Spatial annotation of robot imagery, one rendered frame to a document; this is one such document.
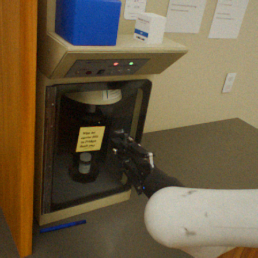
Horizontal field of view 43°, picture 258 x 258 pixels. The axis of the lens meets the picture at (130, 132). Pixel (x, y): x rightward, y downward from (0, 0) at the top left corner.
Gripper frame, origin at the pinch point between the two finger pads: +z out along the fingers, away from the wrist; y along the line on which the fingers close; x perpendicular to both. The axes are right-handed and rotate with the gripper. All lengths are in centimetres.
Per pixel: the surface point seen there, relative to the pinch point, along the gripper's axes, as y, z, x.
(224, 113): -24, 48, -106
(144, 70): 23.2, -0.1, -3.5
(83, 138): 3.2, 3.4, 10.1
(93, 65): 25.8, -2.8, 12.7
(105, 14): 37.5, -6.3, 13.1
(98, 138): 2.4, 3.4, 5.6
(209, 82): -3, 48, -85
